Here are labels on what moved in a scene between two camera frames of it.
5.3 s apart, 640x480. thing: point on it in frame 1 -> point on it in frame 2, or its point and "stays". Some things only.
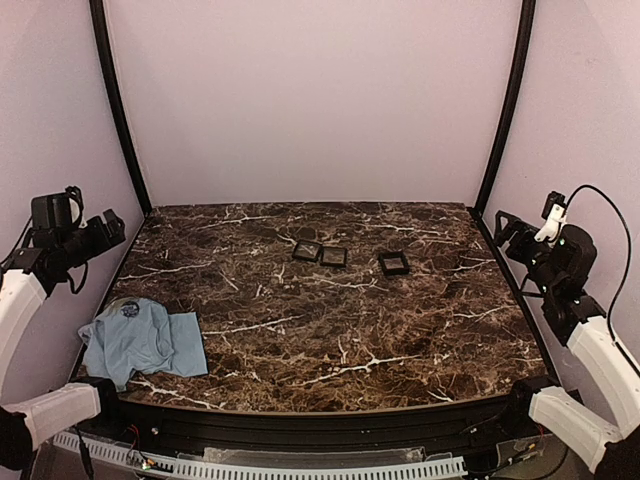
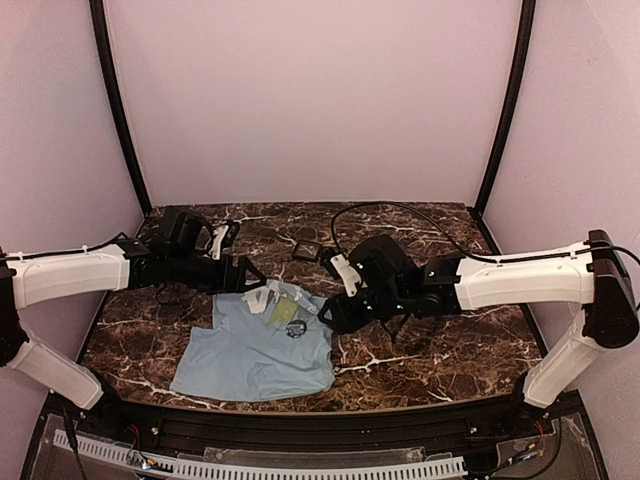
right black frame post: [526, 35] stays
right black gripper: [516, 235] -> [354, 307]
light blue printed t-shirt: [136, 336] -> [282, 350]
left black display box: [307, 250] stays
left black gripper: [101, 228] -> [232, 275]
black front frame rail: [176, 429] stays
